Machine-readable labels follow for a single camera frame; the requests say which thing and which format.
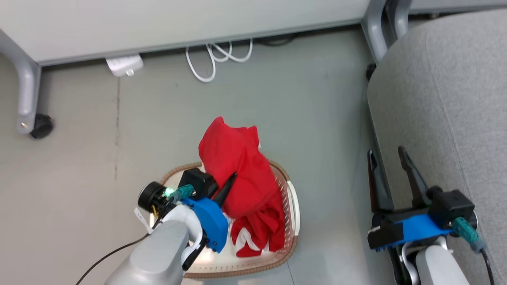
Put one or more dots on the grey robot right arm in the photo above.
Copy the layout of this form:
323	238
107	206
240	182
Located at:
435	265

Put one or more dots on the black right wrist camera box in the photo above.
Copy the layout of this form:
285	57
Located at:
451	208

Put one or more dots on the red clothing with white stripes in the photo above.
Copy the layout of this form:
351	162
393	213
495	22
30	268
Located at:
241	174

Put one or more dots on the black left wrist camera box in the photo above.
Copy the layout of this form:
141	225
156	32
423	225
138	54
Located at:
198	181

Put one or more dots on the curved grey table leg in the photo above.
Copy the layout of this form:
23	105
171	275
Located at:
27	87

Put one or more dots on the white laundry basket brown rim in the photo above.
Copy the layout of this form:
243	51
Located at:
222	263

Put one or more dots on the teal right camera connector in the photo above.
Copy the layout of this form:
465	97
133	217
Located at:
465	233

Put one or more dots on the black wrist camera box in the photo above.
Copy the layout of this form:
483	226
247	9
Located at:
451	208
198	181

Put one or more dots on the black caster wheel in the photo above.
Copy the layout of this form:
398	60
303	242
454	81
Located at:
41	126

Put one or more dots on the grey fabric sofa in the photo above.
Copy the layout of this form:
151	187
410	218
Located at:
447	99

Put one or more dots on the teal camera connector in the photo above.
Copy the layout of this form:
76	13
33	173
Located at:
465	233
184	192

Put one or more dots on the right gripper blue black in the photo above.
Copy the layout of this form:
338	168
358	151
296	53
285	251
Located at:
412	229

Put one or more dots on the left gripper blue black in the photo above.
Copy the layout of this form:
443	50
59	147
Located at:
212	223

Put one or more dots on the teal left camera connector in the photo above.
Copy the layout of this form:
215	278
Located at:
184	192

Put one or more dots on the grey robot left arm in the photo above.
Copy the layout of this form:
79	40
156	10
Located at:
158	253

